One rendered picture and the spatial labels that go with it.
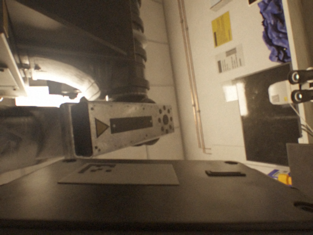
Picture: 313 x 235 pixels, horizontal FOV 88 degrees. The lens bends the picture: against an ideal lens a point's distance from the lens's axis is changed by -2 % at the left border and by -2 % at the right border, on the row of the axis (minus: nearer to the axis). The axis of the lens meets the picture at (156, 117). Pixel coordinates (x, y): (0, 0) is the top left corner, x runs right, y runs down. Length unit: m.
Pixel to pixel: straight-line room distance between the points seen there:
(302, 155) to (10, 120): 1.07
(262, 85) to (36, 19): 1.39
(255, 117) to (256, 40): 0.70
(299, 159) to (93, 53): 1.00
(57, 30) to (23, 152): 0.17
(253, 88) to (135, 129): 1.28
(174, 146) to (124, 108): 2.04
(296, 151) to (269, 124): 0.45
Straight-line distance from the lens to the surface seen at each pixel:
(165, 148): 2.21
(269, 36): 1.41
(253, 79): 1.51
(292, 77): 0.69
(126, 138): 0.29
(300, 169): 1.09
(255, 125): 1.52
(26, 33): 0.31
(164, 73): 2.36
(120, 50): 0.35
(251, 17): 1.90
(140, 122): 0.32
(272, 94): 0.98
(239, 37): 1.91
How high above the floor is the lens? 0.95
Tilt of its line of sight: 55 degrees up
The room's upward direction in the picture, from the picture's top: 99 degrees counter-clockwise
